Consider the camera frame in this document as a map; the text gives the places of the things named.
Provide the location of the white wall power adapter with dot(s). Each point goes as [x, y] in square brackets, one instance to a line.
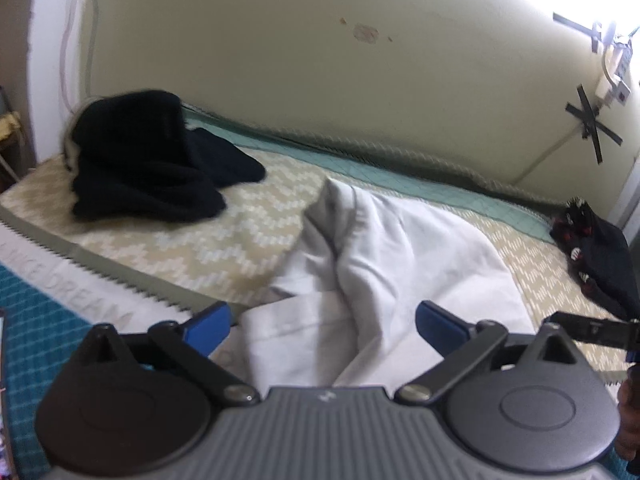
[602, 89]

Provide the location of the person's right hand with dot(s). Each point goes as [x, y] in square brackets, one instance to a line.
[631, 410]

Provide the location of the white printed t-shirt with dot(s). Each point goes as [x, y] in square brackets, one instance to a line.
[400, 260]

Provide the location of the dark flat device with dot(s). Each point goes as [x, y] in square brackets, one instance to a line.
[4, 410]

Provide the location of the black clothes pile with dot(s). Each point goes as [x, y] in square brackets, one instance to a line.
[140, 160]

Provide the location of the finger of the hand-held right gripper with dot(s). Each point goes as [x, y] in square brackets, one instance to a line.
[595, 330]

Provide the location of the yellow cloth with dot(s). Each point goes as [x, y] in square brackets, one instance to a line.
[7, 124]

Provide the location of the dark garment with red print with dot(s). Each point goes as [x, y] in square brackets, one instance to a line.
[605, 255]

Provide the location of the teal quilted blanket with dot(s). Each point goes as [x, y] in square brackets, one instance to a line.
[300, 152]

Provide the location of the black tape cross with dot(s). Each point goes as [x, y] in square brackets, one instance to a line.
[592, 120]
[575, 24]

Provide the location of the grey mattress edge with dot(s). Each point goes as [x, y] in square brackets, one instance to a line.
[90, 260]

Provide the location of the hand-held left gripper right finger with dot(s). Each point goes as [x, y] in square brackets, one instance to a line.
[440, 325]

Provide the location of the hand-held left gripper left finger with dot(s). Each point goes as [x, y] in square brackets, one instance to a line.
[212, 322]

